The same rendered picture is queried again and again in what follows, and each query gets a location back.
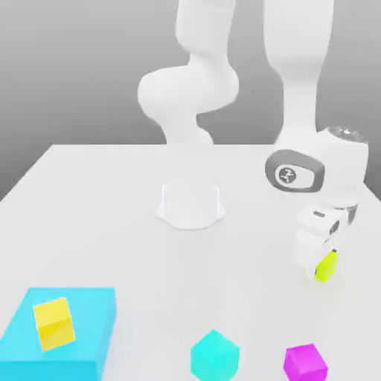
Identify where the small magenta cube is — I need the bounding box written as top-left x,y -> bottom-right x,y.
282,343 -> 329,381

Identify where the large cyan box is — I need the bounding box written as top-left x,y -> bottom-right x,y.
0,286 -> 118,381

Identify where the small turquoise cube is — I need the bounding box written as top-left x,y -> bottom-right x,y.
190,328 -> 241,381

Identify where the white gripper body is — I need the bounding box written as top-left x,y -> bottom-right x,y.
292,207 -> 341,280

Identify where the small yellow cube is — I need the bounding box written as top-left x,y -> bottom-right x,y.
32,296 -> 77,353

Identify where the small lime cube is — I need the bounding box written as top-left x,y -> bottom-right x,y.
304,249 -> 339,284

